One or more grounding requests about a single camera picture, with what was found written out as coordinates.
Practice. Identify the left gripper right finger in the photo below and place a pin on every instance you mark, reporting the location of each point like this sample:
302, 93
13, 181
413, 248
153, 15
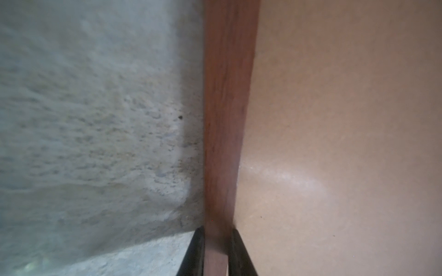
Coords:
240, 263

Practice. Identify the brown wooden picture frame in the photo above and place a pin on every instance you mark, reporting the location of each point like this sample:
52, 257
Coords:
230, 32

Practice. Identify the brown cardboard backing board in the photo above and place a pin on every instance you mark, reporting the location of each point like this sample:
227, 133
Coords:
341, 168

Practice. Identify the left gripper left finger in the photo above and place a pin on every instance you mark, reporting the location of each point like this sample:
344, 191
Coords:
193, 261

